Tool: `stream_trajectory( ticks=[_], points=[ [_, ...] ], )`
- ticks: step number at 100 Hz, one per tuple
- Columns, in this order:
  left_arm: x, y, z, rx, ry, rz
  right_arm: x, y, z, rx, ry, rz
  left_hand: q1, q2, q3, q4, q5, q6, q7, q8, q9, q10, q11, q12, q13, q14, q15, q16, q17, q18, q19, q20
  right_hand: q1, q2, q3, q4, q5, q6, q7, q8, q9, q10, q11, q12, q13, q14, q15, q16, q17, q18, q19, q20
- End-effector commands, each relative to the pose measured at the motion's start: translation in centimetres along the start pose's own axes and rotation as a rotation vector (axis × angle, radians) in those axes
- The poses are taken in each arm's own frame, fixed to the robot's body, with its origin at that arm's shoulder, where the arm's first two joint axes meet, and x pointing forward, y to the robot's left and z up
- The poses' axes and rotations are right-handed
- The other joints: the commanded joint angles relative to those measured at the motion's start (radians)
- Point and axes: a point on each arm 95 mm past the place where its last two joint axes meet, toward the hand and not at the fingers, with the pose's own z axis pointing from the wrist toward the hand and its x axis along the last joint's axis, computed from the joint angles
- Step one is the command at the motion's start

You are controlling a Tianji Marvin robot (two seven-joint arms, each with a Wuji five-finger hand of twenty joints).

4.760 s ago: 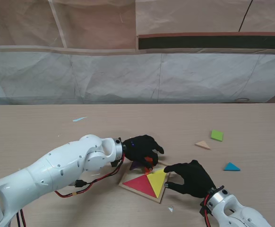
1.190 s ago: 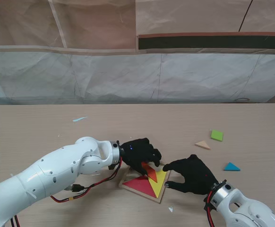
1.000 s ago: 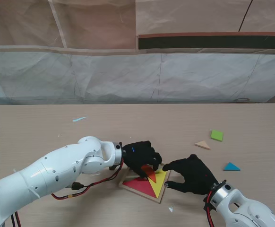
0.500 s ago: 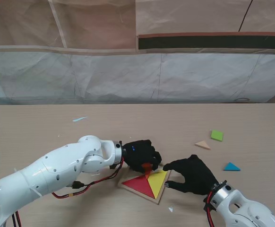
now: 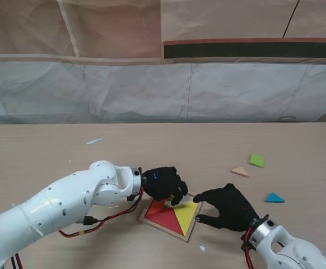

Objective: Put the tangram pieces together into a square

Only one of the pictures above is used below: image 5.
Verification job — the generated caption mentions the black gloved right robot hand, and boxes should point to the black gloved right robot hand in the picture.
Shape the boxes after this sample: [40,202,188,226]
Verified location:
[193,183,260,232]

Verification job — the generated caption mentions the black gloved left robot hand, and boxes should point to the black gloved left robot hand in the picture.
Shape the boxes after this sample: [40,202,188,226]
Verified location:
[142,166,189,207]

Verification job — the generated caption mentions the orange tangram parallelogram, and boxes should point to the orange tangram parallelogram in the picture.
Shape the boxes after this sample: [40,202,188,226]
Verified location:
[145,199,164,216]

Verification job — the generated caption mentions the square wooden tangram tray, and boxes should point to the square wooden tangram tray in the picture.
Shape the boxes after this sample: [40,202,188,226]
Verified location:
[139,192,203,243]

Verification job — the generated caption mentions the red large tangram triangle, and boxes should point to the red large tangram triangle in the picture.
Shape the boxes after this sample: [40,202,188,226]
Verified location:
[146,208,184,235]

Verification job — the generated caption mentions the natural wood tangram triangle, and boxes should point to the natural wood tangram triangle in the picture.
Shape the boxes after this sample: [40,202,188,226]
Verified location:
[230,166,250,178]

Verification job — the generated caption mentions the yellow large tangram triangle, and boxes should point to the yellow large tangram triangle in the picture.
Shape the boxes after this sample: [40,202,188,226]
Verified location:
[174,201,199,236]

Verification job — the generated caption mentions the blue small tangram triangle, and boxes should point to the blue small tangram triangle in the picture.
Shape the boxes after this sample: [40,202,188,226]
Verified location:
[264,192,286,203]

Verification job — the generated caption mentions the green tangram square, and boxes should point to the green tangram square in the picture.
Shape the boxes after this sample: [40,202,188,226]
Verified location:
[248,154,266,169]

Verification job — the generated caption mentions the marble print backdrop sheet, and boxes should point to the marble print backdrop sheet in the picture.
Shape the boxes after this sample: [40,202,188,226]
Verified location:
[0,54,326,126]

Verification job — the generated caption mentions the black strip with red edge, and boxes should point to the black strip with red edge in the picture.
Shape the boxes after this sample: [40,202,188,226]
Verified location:
[162,38,326,64]

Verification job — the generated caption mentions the beige paper backdrop sheet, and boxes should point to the beige paper backdrop sheet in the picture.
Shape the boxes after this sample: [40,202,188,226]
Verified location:
[0,0,326,67]

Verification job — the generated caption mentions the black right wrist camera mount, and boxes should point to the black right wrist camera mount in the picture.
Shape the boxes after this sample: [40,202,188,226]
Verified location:
[240,239,253,254]

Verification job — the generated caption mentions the red black right hand cable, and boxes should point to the red black right hand cable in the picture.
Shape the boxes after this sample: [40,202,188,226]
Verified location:
[244,225,258,269]

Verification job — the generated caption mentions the red black hand cable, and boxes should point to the red black hand cable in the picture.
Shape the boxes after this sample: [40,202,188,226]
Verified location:
[244,225,258,269]
[10,186,146,269]

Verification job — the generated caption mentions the red black left hand cable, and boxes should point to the red black left hand cable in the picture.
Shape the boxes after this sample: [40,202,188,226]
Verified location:
[10,186,146,269]

